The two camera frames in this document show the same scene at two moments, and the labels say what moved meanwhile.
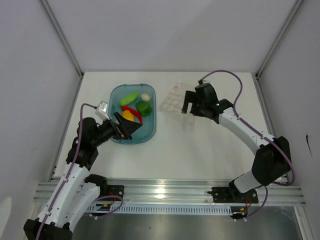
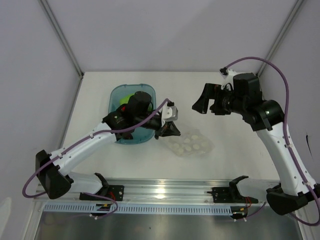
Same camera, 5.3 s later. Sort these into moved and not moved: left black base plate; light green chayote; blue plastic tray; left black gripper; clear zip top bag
Moved: left black gripper; clear zip top bag
Not moved: left black base plate; light green chayote; blue plastic tray
